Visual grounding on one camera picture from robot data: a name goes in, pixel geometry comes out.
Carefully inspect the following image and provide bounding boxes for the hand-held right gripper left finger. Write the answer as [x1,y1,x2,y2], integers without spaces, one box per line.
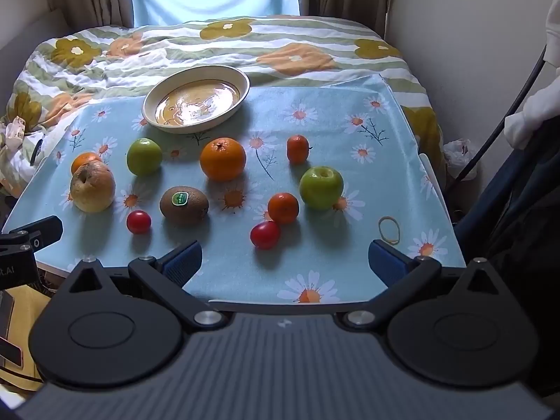
[56,240,229,333]

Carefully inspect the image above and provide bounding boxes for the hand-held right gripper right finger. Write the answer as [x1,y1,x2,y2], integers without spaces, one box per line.
[336,239,513,333]

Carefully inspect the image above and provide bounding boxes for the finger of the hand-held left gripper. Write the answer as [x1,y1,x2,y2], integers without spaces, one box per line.
[2,215,64,253]

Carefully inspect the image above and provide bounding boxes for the brown kiwi with green sticker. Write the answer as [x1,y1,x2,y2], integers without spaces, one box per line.
[159,186,210,227]

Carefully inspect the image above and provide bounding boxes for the round red cherry tomato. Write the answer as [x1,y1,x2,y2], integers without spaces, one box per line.
[126,210,152,234]

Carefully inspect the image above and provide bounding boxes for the wrinkled yellow apple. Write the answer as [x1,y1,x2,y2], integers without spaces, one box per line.
[70,160,117,214]

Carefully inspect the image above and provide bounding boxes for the oblong red cherry tomato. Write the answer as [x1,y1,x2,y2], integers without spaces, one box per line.
[250,221,281,250]

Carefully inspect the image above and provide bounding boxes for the large orange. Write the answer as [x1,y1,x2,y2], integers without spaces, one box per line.
[200,137,247,183]

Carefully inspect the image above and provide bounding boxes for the small mandarin orange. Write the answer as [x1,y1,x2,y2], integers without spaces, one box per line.
[267,192,300,225]
[71,152,102,175]

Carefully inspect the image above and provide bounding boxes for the cream bowl with yellow inside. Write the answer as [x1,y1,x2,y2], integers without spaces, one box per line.
[141,65,251,135]

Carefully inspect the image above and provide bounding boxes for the tan rubber band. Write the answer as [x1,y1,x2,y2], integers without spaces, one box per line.
[378,216,401,246]

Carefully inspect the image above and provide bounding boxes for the yellow cloth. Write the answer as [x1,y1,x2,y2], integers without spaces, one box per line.
[0,271,54,386]

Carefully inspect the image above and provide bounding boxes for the blue daisy print tablecloth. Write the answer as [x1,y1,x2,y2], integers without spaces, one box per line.
[0,74,467,305]

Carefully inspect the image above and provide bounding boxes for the large green apple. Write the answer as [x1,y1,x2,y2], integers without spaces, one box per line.
[299,166,344,210]

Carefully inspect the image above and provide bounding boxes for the small patterned cloth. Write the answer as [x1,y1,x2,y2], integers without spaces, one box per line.
[4,116,27,149]

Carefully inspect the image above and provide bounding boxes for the small green apple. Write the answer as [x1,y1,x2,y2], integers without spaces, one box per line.
[126,138,163,176]

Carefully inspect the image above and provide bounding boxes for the white plastic bag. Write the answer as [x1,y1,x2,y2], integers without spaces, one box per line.
[443,139,477,180]

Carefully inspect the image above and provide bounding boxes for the dark clothing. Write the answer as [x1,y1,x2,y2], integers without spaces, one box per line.
[454,118,560,399]

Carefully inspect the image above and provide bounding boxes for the oval mandarin orange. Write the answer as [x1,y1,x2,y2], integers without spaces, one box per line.
[286,135,312,166]

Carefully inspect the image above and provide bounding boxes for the white garment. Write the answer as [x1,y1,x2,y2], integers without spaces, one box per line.
[505,2,560,150]

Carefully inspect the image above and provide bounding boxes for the striped flower print blanket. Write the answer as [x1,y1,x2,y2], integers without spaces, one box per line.
[0,15,447,198]

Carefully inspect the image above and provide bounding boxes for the black cable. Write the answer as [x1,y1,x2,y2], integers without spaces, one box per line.
[446,46,548,183]

